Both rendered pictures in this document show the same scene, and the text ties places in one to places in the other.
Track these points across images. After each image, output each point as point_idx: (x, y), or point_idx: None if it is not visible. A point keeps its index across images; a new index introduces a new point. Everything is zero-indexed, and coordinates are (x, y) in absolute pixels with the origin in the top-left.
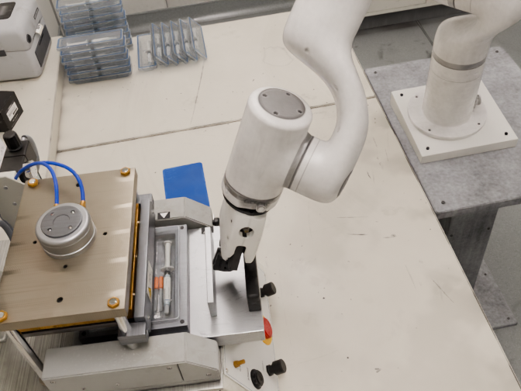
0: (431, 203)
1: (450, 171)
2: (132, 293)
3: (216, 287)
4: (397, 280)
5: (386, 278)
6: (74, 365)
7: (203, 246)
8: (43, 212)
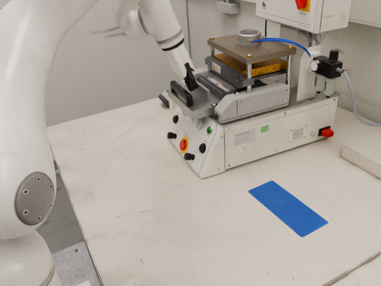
0: (86, 248)
1: (62, 284)
2: (216, 57)
3: (194, 92)
4: (116, 192)
5: (123, 192)
6: None
7: (211, 100)
8: (271, 44)
